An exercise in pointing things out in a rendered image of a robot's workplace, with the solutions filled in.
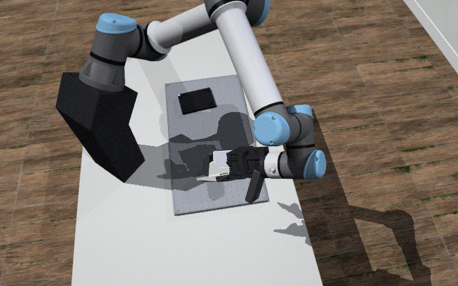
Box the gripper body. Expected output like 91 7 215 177
226 146 269 179

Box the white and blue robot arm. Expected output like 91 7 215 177
79 0 326 180

